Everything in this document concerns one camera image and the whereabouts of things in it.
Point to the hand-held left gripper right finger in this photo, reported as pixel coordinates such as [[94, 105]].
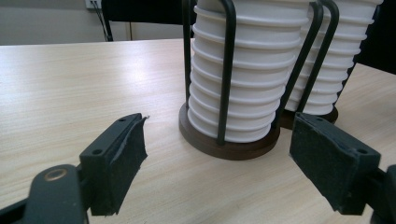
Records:
[[330, 158]]

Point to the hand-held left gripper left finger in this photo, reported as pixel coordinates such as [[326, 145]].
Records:
[[115, 161]]

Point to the stack of white paper cups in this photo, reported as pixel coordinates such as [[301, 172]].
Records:
[[258, 62], [342, 46]]

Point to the black curtain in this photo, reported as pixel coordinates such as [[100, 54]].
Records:
[[383, 37]]

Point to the white wall outlet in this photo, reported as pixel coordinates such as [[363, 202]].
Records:
[[93, 3]]

